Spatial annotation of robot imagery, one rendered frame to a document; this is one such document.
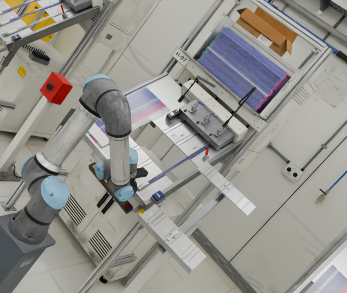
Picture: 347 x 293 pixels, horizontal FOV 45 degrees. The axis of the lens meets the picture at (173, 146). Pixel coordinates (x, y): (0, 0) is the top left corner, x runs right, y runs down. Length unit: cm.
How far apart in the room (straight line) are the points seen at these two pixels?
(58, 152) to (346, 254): 146
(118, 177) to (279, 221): 242
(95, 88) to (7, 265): 73
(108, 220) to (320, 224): 192
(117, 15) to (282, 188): 203
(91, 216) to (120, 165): 112
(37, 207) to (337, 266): 142
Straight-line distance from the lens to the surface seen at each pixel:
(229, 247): 405
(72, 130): 161
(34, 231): 167
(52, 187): 160
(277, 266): 394
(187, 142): 239
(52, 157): 166
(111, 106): 148
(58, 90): 273
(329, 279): 218
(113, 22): 335
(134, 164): 186
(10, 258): 170
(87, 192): 274
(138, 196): 214
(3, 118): 335
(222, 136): 238
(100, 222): 268
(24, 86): 324
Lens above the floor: 153
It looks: 14 degrees down
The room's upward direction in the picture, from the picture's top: 39 degrees clockwise
